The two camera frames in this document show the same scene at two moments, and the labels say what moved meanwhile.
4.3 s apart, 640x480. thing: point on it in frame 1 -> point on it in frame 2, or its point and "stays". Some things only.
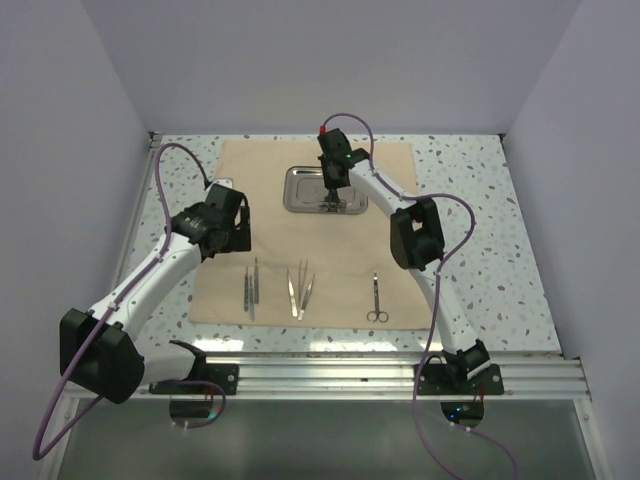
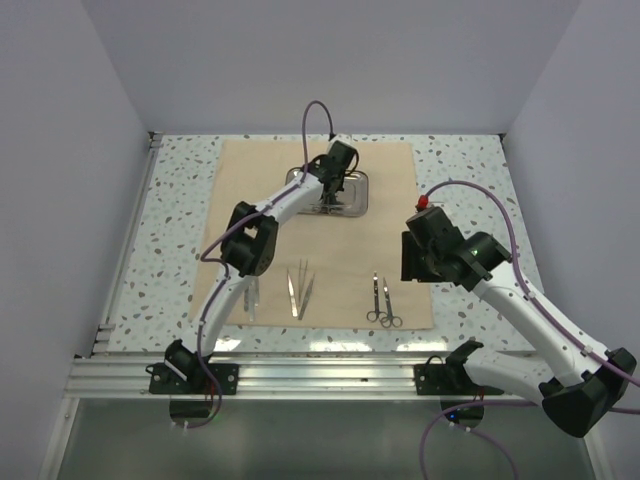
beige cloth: x=334 y=270 stays
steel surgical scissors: x=376 y=314 stays
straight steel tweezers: x=294 y=308 stays
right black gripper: x=330 y=184 -> x=411 y=267
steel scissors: x=340 y=205 -> x=395 y=320
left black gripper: x=239 y=237 -> x=342 y=177
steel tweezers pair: x=251 y=301 stays
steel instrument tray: x=305 y=192 stays
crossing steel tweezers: x=306 y=299 stays
